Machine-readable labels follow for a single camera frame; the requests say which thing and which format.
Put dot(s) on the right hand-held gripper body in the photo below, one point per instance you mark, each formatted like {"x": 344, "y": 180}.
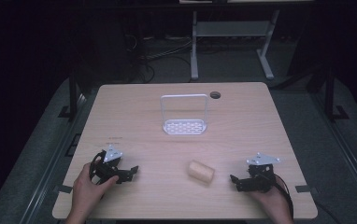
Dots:
{"x": 260, "y": 180}

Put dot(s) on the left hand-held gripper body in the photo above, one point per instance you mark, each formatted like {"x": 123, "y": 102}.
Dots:
{"x": 105, "y": 169}

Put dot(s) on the white perforated rack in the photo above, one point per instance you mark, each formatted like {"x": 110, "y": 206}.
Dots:
{"x": 184, "y": 127}

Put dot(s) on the person's right hand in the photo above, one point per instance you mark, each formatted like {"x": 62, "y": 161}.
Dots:
{"x": 271, "y": 202}

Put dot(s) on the person's left hand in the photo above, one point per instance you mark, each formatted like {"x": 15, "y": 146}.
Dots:
{"x": 86, "y": 193}

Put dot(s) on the grey tape strip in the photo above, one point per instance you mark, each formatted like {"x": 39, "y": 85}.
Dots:
{"x": 302, "y": 188}
{"x": 64, "y": 188}

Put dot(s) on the black metal stand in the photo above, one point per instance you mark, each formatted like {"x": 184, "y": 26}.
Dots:
{"x": 72, "y": 96}
{"x": 331, "y": 96}

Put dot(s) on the round table grommet hole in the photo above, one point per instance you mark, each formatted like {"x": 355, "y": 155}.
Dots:
{"x": 215, "y": 95}

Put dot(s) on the grey metal table frame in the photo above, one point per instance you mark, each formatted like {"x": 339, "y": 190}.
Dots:
{"x": 229, "y": 29}

